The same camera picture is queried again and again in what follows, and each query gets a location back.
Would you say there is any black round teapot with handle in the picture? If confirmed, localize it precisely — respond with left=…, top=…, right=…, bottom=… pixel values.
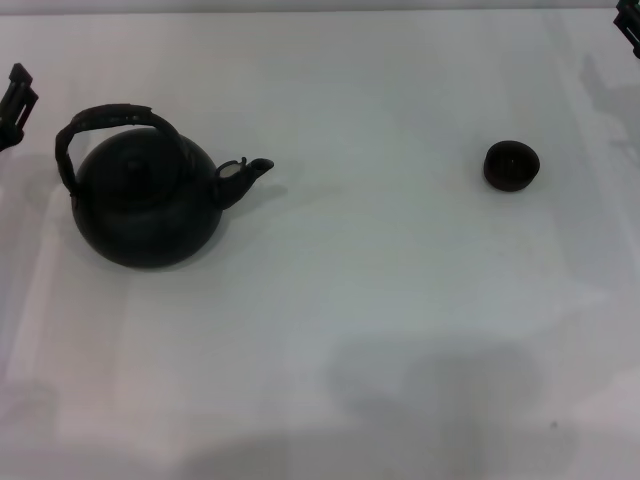
left=54, top=103, right=276, bottom=272

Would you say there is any small dark brown teacup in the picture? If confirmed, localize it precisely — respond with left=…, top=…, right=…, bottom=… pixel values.
left=482, top=140, right=543, bottom=193

